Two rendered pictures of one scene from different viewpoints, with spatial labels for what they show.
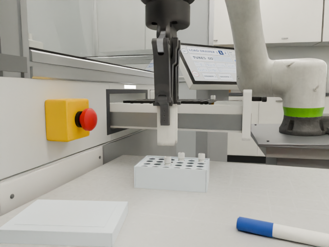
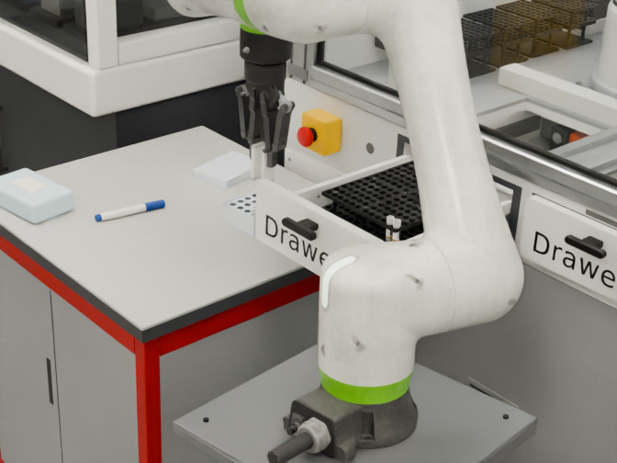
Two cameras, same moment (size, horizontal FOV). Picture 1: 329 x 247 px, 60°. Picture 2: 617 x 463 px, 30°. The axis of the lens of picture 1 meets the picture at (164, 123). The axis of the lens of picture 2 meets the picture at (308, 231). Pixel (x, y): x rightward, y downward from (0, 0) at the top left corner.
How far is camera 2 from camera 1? 2.40 m
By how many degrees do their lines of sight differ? 113
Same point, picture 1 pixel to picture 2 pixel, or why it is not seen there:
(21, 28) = (307, 49)
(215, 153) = not seen: outside the picture
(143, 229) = (199, 186)
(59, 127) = not seen: hidden behind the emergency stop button
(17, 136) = (297, 123)
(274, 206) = (169, 231)
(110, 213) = (214, 173)
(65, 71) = (339, 91)
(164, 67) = (241, 108)
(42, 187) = (310, 174)
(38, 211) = (242, 159)
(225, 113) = not seen: hidden behind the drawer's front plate
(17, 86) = (300, 89)
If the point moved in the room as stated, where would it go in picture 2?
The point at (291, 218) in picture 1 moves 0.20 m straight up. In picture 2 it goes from (150, 225) to (147, 124)
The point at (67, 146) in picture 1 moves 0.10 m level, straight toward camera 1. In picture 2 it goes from (336, 160) to (287, 153)
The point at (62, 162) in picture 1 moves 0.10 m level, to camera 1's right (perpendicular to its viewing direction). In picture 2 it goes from (330, 170) to (304, 186)
